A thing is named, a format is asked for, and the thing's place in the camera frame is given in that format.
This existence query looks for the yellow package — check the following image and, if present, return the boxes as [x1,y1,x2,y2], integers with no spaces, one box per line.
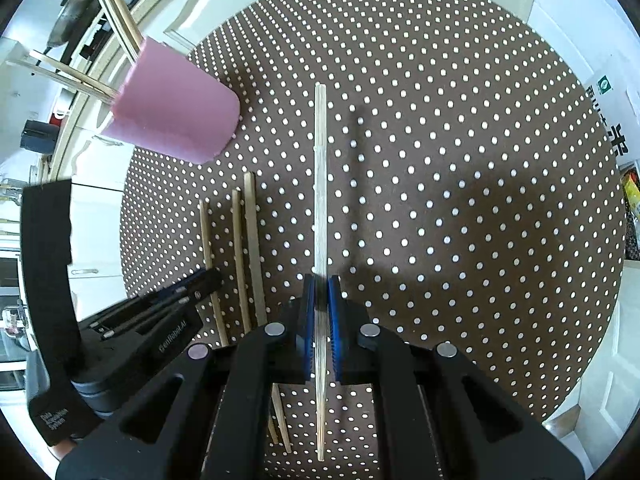
[620,162,640,262]

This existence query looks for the black box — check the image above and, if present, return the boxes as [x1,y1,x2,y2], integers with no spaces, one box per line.
[20,119,63,153]

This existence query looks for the wooden sticks in cup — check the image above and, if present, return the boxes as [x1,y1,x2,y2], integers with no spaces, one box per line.
[47,0,166,53]

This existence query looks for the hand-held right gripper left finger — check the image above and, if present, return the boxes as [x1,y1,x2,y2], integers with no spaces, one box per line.
[55,274,317,480]

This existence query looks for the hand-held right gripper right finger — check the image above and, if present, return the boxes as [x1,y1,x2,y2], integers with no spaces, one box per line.
[327,275,586,480]

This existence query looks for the pink plastic cup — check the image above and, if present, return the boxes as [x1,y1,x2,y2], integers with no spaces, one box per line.
[100,36,242,164]

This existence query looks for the brown polka dot tablecloth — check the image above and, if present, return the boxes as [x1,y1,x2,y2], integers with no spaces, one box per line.
[119,0,628,480]

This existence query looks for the white kitchen cabinet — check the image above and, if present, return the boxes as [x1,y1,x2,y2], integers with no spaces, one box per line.
[45,0,311,293]

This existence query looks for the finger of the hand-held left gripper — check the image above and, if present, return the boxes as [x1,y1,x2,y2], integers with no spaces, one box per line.
[79,268,225,329]
[101,290,202,342]

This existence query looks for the white banner with green mark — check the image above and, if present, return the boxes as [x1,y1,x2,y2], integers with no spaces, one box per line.
[582,67,640,166]

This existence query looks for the white door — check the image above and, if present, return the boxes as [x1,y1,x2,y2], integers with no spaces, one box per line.
[525,0,640,111]

